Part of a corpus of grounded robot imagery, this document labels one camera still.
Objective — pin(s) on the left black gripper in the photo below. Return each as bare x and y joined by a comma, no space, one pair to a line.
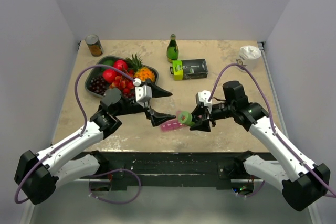
157,118

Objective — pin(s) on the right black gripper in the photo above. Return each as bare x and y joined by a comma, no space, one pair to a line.
205,124

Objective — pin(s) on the green bottle screw cap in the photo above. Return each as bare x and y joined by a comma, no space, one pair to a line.
182,115

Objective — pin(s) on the pink weekly pill organizer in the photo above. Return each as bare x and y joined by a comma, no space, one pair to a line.
173,124

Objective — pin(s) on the green lidded pill bottle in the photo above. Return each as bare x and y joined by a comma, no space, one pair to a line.
189,121

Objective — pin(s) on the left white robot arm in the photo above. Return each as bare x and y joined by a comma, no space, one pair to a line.
39,174

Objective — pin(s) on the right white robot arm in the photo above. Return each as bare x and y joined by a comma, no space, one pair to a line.
300,180

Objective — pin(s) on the black and green box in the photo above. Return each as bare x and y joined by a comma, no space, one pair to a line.
189,69

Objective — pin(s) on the small pineapple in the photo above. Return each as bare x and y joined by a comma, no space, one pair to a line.
134,62

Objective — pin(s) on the red apple upper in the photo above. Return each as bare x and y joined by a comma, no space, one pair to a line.
121,65

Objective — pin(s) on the red apple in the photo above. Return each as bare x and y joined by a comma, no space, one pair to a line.
109,75
121,65

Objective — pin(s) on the green glass bottle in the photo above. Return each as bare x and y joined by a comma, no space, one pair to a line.
172,52

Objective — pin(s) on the red apple lower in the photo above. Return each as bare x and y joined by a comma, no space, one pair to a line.
109,75

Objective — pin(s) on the green lime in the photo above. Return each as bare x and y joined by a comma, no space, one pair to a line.
108,63

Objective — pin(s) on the dark grey fruit tray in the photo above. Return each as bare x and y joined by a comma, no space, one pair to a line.
98,71

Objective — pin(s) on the white toilet paper roll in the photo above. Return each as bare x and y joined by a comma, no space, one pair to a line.
248,58

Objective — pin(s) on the tin food can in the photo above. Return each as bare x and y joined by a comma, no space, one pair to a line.
94,45

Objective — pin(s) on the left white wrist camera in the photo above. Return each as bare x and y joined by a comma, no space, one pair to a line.
143,94

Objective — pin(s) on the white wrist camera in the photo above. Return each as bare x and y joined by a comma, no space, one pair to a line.
143,94
202,98

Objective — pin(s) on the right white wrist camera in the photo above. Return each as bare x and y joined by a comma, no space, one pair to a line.
202,98

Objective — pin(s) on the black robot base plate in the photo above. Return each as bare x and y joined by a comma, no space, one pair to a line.
160,169

